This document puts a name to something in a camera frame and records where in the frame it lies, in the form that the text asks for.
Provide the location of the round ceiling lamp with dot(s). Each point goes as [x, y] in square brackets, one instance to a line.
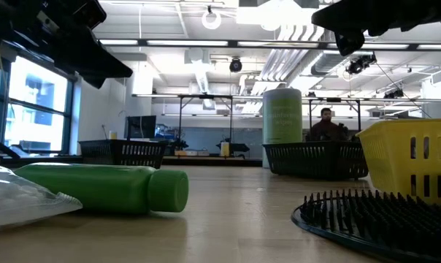
[211, 27]

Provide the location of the large window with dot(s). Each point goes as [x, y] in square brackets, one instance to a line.
[38, 102]

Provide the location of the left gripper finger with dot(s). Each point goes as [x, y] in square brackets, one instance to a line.
[85, 71]
[107, 64]

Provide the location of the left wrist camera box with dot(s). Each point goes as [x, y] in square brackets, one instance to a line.
[91, 12]

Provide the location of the cotton swab bag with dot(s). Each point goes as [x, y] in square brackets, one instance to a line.
[19, 201]

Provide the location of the black background monitor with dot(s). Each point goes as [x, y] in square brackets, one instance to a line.
[140, 127]

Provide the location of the green travel bottle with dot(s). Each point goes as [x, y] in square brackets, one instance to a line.
[96, 190]

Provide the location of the black oval bristle brush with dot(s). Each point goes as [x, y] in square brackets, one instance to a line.
[381, 226]

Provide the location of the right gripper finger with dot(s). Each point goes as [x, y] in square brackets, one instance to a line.
[337, 9]
[335, 23]

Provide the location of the long ceiling light bar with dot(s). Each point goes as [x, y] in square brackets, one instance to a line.
[233, 43]

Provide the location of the black background rig frame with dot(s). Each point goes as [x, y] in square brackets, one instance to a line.
[333, 99]
[206, 96]

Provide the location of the black plastic basket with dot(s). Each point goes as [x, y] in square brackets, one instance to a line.
[122, 149]
[315, 157]

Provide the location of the yellow plastic basket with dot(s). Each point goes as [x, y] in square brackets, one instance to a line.
[395, 133]

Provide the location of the green disinfecting wipes canister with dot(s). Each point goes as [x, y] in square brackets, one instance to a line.
[282, 117]

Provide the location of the person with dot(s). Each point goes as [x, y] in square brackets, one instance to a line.
[326, 129]

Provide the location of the black background robot arm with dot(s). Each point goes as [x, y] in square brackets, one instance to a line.
[178, 144]
[238, 147]

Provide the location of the yellow cup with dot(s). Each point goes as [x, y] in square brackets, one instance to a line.
[113, 135]
[225, 148]

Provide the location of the black ceiling camera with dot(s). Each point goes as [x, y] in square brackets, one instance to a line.
[236, 65]
[359, 65]
[394, 94]

